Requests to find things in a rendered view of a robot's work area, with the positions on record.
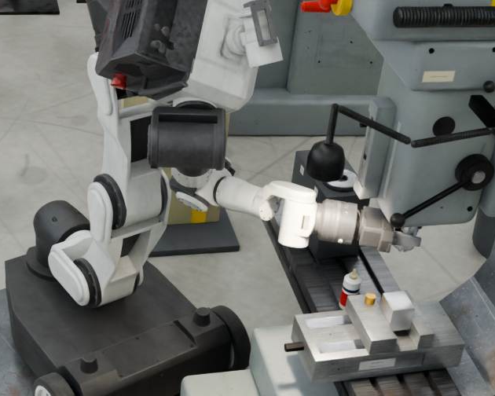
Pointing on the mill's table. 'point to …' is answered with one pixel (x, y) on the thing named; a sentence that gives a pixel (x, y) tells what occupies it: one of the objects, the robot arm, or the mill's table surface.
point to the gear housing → (448, 63)
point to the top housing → (383, 14)
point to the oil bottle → (350, 287)
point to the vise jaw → (371, 324)
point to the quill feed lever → (467, 166)
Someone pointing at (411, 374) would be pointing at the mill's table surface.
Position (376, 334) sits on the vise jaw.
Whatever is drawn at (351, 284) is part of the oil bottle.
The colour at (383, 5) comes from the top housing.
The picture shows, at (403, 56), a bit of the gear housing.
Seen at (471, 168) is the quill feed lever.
